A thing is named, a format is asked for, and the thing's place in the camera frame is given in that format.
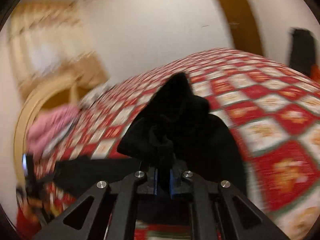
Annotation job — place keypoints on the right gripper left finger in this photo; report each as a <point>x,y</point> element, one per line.
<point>105,211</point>

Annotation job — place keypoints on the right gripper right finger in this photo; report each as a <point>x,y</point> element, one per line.
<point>220,210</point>

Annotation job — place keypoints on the black pants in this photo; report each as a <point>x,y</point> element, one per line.
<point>176,125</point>

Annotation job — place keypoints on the grey patterned pillow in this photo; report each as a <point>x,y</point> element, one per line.
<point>91,97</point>

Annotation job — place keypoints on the pink folded quilt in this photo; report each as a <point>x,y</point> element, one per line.
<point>47,126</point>

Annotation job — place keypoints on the red checkered christmas bedspread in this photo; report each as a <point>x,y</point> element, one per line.
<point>272,111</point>

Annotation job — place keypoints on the cream wooden headboard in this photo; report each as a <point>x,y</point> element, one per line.
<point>31,107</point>

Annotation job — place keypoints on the brown wooden door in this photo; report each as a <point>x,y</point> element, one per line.
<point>242,24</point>

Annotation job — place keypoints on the beige curtain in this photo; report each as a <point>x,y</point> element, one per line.
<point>48,39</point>

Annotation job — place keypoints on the black bag by wall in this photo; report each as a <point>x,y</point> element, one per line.
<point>303,51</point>

